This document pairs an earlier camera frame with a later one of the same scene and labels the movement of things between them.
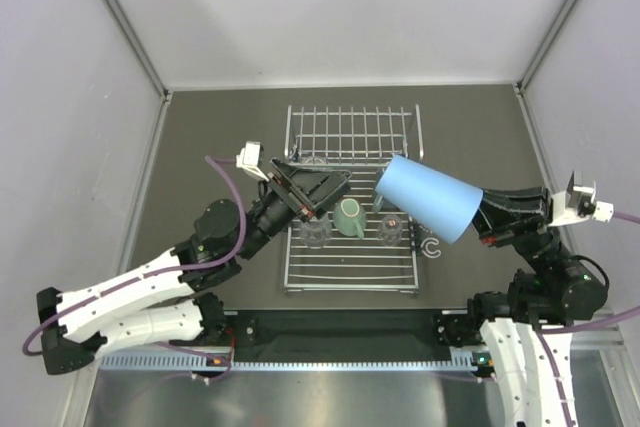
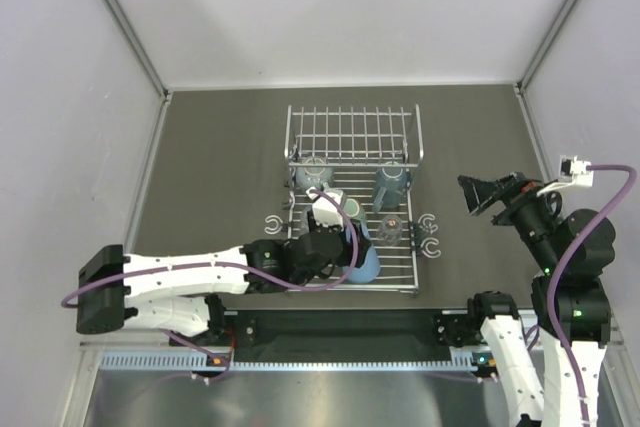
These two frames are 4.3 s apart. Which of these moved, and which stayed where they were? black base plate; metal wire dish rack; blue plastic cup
Moved: blue plastic cup
Stayed: metal wire dish rack; black base plate
